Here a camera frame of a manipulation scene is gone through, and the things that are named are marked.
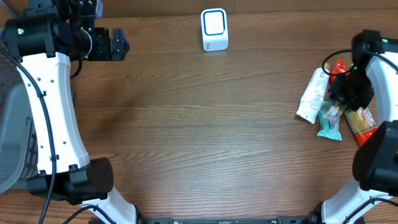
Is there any orange spaghetti pack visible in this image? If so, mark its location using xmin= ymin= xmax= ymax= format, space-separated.
xmin=329 ymin=58 xmax=379 ymax=147

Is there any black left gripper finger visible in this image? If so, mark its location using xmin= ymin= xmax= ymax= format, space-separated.
xmin=112 ymin=28 xmax=129 ymax=47
xmin=112 ymin=46 xmax=129 ymax=60

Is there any brown cardboard backboard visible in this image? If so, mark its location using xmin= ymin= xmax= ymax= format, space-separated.
xmin=102 ymin=0 xmax=397 ymax=17

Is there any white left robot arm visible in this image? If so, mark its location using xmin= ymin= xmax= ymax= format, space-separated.
xmin=1 ymin=0 xmax=145 ymax=223

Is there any green yellow sachet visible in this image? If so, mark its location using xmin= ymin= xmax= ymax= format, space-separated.
xmin=323 ymin=101 xmax=345 ymax=123

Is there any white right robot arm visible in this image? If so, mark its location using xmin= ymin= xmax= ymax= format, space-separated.
xmin=303 ymin=29 xmax=397 ymax=224

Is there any white tube gold cap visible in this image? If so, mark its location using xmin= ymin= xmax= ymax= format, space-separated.
xmin=296 ymin=66 xmax=330 ymax=124

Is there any white barcode scanner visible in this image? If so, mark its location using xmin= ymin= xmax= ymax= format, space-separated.
xmin=200 ymin=8 xmax=229 ymax=52

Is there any grey plastic mesh basket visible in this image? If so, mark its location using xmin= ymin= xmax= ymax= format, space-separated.
xmin=1 ymin=54 xmax=47 ymax=197

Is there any teal wet wipes pack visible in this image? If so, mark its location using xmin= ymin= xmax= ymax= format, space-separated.
xmin=317 ymin=101 xmax=342 ymax=141

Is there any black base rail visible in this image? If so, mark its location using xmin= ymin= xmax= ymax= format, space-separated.
xmin=137 ymin=216 xmax=307 ymax=224

